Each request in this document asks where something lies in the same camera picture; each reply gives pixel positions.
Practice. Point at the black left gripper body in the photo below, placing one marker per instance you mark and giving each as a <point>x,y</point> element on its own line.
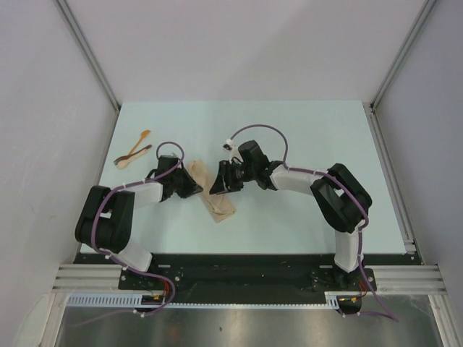
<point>181,182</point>

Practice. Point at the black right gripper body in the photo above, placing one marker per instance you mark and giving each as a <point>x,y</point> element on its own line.
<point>236,175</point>

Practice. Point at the beige cloth napkin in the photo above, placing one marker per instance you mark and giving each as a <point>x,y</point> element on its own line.
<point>219,206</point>

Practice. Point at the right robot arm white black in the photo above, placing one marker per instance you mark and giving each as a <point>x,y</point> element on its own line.
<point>342,200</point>

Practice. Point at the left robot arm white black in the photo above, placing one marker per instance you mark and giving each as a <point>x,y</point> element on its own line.
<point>105,223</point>

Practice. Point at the light wooden spoon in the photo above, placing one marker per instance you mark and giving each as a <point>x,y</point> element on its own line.
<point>124,163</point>

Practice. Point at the orange wooden spoon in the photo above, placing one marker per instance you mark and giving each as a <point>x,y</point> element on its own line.
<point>143,135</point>

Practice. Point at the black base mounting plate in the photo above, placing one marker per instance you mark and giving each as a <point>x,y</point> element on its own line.
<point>252,276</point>

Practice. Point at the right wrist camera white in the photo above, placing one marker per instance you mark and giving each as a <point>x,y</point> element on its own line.
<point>232,150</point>

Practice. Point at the white slotted cable duct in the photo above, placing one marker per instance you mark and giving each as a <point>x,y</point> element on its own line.
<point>147,302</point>

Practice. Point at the front aluminium cross rail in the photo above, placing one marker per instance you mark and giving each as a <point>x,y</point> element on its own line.
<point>389,279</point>

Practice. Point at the right aluminium frame post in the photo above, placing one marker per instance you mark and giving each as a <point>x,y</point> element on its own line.
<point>405,49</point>

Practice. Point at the aluminium frame post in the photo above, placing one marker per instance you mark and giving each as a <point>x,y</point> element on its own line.
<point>84,46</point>
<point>405,49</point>

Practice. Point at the right aluminium table rail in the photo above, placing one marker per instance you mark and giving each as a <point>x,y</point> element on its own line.
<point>392,183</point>

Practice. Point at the left aluminium frame post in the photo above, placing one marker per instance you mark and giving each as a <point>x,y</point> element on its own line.
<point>84,46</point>

